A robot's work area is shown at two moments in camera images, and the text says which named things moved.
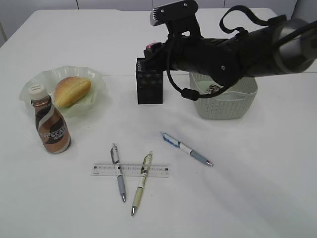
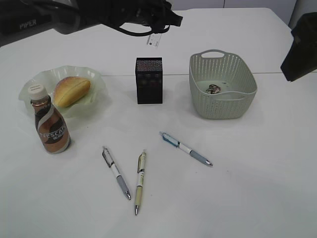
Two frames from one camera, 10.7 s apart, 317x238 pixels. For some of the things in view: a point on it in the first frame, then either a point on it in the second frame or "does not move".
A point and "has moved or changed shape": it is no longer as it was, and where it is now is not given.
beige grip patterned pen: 145,167 has moved or changed shape
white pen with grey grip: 169,139 does not move
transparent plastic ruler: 130,170 -> 153,40
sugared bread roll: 69,89 does not move
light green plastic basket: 236,102 does not move
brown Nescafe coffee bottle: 53,128 does not move
